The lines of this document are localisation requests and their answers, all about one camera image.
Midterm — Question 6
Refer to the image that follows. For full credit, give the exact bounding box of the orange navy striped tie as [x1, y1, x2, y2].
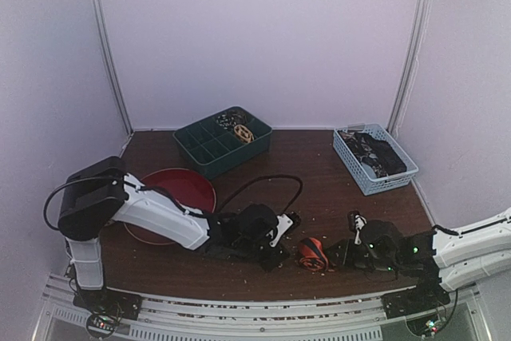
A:
[297, 237, 329, 272]

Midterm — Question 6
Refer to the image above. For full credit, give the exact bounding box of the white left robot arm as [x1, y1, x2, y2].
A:
[43, 157, 298, 312]

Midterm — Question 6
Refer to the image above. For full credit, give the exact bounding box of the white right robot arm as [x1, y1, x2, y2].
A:
[324, 209, 510, 311]

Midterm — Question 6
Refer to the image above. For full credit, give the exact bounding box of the red round tray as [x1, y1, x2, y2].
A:
[124, 168, 217, 246]

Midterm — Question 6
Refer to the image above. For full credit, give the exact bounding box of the light blue perforated basket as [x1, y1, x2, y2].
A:
[333, 124, 418, 196]

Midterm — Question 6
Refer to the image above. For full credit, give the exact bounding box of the plain black tie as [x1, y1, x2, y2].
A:
[374, 138, 408, 176]

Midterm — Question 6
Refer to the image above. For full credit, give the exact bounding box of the dark green divided organizer box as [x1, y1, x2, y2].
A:
[172, 106, 272, 180]

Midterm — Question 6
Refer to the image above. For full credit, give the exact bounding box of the tan patterned rolled tie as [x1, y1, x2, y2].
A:
[233, 125, 255, 144]

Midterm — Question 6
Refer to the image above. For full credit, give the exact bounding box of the black white rolled tie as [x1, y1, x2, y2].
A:
[215, 109, 247, 131]

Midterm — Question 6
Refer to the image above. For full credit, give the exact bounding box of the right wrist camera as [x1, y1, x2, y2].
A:
[347, 211, 367, 245]

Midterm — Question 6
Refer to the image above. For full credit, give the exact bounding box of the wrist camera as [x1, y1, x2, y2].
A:
[347, 211, 367, 245]
[268, 212, 301, 248]

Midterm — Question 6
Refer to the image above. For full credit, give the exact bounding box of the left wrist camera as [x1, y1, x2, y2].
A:
[268, 212, 301, 248]

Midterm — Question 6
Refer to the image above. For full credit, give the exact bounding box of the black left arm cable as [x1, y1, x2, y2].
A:
[219, 173, 303, 218]

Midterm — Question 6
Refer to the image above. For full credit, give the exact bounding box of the right aluminium frame post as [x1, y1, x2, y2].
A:
[387, 0, 430, 135]

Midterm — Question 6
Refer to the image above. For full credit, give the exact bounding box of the aluminium frame post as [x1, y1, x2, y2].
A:
[91, 0, 134, 136]
[387, 0, 430, 135]

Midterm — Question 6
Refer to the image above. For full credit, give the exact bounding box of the left aluminium frame post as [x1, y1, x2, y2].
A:
[91, 0, 134, 136]

